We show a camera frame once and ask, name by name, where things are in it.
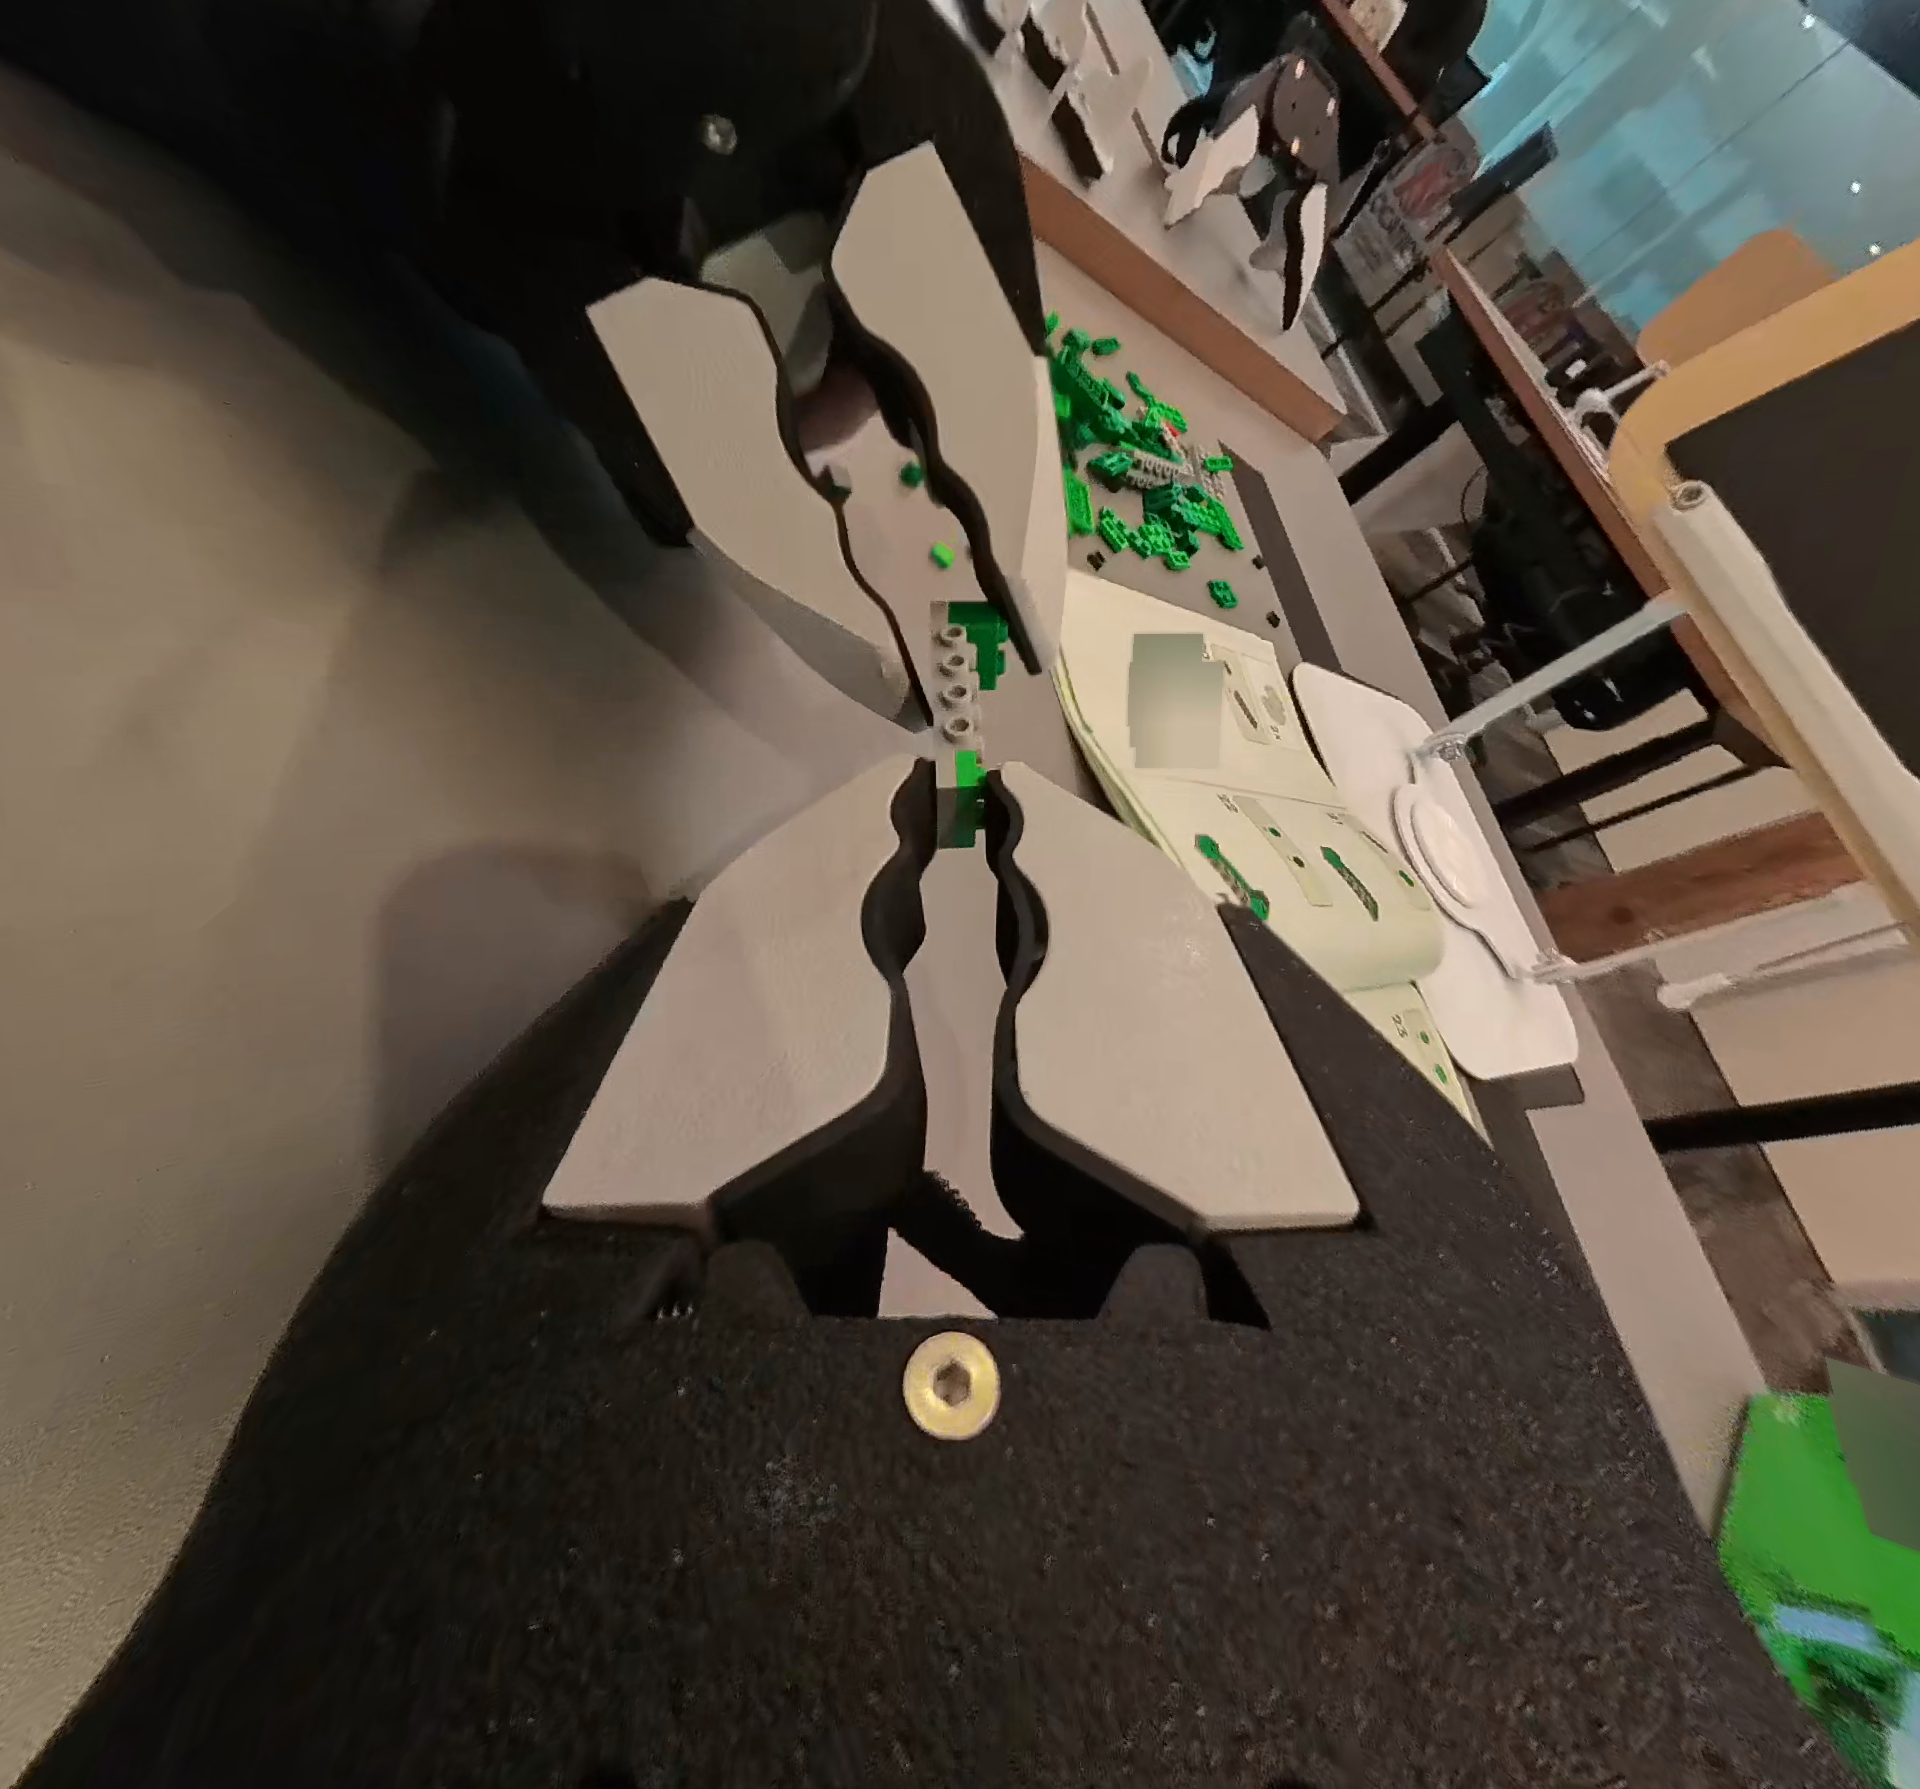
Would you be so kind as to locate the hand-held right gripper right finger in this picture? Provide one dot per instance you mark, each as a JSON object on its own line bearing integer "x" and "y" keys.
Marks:
{"x": 1170, "y": 1057}

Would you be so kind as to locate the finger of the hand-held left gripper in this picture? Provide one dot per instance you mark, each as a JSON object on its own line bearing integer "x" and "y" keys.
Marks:
{"x": 977, "y": 362}
{"x": 719, "y": 440}

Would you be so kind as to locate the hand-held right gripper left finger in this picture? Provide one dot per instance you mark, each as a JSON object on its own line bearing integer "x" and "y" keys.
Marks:
{"x": 719, "y": 1038}

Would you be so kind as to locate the pile of green bricks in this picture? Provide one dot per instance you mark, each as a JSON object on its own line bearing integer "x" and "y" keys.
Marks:
{"x": 1142, "y": 468}

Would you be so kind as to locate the green and grey brick assembly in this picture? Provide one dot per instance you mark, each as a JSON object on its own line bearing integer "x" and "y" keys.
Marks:
{"x": 960, "y": 679}

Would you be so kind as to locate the person's left forearm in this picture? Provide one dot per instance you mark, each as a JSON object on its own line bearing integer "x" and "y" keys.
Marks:
{"x": 148, "y": 49}

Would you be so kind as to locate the grey desk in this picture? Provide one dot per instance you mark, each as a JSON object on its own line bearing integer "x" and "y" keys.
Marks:
{"x": 225, "y": 770}

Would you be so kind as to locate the pale instruction booklet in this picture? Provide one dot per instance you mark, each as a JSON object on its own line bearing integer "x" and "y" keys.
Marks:
{"x": 1359, "y": 942}

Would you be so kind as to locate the black and white gripper mechanism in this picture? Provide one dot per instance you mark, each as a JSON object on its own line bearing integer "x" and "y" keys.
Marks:
{"x": 1281, "y": 110}

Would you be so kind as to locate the small wooden board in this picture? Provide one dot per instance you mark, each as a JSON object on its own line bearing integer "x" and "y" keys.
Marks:
{"x": 1728, "y": 287}

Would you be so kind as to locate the green printed box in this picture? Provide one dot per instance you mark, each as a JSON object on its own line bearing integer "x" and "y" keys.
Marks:
{"x": 1785, "y": 1550}

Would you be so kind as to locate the black board with wooden rim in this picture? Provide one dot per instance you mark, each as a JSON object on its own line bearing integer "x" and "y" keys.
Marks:
{"x": 1829, "y": 515}

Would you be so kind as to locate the printed wall sign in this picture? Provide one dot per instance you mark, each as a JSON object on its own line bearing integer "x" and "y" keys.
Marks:
{"x": 1412, "y": 222}

